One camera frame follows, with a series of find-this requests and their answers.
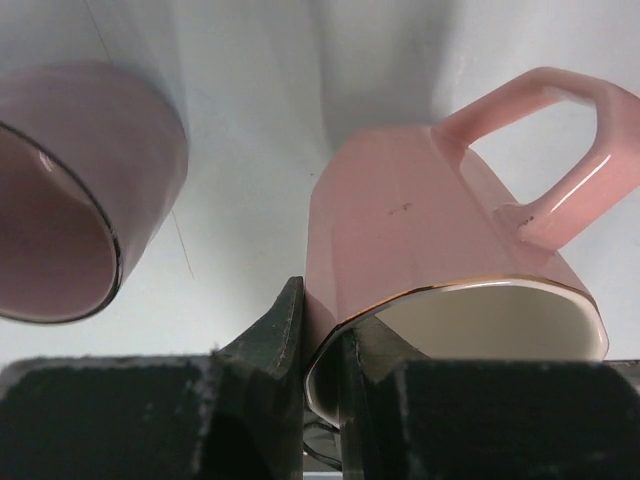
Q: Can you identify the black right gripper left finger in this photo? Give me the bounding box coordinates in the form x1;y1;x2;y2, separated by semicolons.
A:
1;277;304;479

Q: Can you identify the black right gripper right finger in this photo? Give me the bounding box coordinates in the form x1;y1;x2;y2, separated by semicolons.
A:
335;318;639;479

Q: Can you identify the pink mug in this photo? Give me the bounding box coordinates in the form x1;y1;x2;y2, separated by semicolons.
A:
305;67;639;424

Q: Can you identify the purple mug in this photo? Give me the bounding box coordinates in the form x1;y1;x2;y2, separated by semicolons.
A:
1;62;188;324

